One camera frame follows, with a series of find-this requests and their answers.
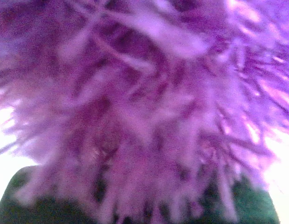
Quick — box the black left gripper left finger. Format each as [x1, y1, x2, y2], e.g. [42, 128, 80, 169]
[0, 166, 89, 224]

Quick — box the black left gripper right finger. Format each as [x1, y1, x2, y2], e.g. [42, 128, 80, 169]
[205, 177, 280, 224]

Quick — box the purple fluffy duster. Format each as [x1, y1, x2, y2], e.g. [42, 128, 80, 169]
[0, 0, 289, 224]

